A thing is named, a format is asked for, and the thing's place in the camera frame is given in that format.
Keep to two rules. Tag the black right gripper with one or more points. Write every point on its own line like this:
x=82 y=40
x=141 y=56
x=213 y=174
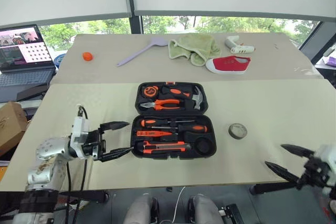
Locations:
x=316 y=172

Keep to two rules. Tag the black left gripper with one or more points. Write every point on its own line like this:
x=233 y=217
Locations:
x=94 y=145

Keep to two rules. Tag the orange voltage tester pen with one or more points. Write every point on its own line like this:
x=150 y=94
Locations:
x=152 y=133

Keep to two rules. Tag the long thin shaft screwdriver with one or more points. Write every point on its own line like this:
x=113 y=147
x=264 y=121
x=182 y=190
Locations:
x=152 y=122

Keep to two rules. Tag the orange black utility knife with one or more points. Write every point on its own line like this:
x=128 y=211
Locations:
x=162 y=147

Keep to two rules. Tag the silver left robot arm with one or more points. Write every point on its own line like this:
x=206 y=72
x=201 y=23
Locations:
x=50 y=148

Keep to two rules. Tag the black tool case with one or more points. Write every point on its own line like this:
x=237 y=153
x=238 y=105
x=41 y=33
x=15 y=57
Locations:
x=173 y=119

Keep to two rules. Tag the black table foot bar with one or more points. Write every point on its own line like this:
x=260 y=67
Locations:
x=86 y=195
x=267 y=188

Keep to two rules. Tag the orange black tape measure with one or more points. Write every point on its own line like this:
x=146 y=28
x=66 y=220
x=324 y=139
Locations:
x=149 y=91

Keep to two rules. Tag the grey tape roll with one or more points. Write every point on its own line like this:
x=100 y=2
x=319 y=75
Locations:
x=231 y=132

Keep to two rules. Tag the grey rounded shape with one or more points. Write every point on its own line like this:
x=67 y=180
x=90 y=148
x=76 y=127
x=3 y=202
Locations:
x=139 y=211
x=206 y=211

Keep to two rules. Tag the black device with white plug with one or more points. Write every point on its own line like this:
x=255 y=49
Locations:
x=232 y=214

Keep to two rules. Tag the small orange ball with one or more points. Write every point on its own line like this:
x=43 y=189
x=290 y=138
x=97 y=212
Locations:
x=87 y=56

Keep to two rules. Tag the lilac silicone spatula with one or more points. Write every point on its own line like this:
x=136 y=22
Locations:
x=137 y=52

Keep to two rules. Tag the blue tape roll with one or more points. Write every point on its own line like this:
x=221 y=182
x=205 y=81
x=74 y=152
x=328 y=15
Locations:
x=58 y=60

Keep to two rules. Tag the brown cardboard box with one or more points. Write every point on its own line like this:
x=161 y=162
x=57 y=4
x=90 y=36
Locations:
x=11 y=127

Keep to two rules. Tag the purple object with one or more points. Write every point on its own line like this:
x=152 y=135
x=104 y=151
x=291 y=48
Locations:
x=331 y=61

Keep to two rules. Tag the red white canvas shoe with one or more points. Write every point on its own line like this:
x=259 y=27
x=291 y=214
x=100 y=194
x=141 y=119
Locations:
x=227 y=65

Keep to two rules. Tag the green towel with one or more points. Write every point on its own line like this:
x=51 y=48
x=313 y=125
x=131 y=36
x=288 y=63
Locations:
x=193 y=47

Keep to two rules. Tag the open grey laptop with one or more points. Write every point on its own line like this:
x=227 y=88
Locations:
x=23 y=53

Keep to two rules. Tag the white glue gun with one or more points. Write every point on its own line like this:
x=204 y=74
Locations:
x=237 y=47

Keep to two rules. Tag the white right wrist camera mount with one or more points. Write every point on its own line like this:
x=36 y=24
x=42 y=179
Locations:
x=328 y=151

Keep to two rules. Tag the dark window frame pillar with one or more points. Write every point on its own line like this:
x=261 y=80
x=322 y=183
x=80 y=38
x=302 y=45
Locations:
x=135 y=24

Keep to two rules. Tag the slanted dark window frame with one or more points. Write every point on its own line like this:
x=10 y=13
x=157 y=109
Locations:
x=317 y=40

